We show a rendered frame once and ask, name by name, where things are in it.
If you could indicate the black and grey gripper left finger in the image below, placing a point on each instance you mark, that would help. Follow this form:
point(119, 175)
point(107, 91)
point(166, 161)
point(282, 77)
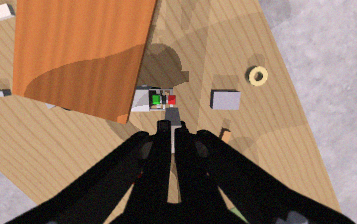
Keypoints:
point(92, 197)

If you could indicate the cream roll of masking tape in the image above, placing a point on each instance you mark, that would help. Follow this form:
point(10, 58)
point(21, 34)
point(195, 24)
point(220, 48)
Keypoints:
point(262, 76)

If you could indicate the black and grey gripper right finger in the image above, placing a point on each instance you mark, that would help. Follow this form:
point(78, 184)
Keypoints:
point(257, 195)

